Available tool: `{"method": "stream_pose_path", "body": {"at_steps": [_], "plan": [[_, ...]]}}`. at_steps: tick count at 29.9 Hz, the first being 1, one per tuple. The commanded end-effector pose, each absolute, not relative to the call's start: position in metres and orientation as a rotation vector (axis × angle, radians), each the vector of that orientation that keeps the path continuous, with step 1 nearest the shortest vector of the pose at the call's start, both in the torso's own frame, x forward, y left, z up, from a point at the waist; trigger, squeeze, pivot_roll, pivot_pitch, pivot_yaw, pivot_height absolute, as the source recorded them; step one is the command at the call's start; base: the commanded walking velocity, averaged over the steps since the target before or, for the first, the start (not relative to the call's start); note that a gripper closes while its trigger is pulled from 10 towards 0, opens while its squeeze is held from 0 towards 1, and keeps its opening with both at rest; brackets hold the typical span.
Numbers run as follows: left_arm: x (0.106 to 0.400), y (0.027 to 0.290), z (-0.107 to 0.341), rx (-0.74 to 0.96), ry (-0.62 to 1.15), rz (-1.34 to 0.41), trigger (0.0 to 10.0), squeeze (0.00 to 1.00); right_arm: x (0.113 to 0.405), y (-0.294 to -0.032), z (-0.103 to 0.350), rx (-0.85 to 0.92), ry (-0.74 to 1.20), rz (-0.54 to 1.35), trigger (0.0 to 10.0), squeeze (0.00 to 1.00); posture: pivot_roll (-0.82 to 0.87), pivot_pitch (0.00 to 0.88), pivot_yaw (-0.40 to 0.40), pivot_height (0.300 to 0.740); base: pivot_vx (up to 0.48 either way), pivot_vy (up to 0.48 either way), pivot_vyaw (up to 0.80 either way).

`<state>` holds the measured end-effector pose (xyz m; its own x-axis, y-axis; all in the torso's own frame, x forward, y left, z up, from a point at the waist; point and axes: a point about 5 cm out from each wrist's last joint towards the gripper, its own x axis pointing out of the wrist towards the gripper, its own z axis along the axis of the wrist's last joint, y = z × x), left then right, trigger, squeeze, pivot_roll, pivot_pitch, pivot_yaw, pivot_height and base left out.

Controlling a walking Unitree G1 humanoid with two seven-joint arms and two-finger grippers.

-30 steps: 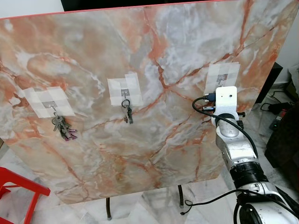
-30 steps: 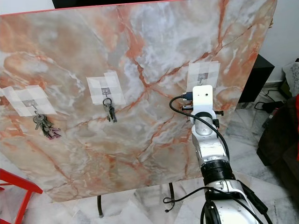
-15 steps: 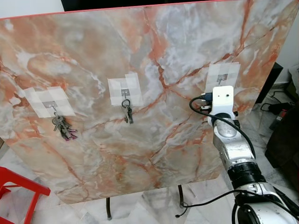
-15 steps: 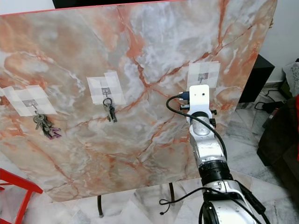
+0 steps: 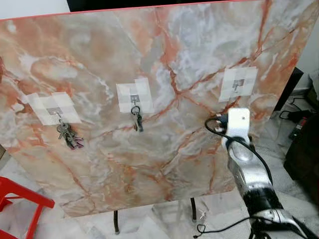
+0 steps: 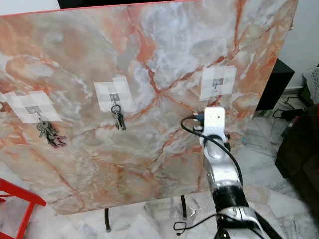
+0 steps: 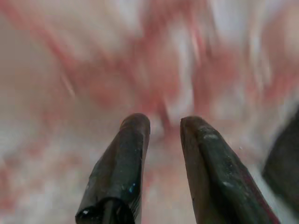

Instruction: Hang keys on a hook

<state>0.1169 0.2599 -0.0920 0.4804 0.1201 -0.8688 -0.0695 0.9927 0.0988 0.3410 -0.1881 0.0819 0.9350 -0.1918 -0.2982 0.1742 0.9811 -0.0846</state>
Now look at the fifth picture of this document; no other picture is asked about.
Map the dark furniture piece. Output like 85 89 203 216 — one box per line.
284 115 319 200

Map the black table leg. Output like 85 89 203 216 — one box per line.
113 211 120 235
190 198 197 222

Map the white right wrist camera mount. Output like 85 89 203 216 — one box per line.
227 108 251 139

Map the large key bunch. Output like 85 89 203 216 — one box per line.
56 119 84 150

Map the black television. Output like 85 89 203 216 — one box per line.
66 0 200 11

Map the black power adapter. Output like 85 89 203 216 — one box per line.
279 97 312 142

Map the key bunch with black ring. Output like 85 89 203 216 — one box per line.
131 106 144 132

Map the black floor cable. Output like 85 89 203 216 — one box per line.
194 215 260 239

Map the red plastic stool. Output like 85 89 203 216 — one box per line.
0 177 55 239

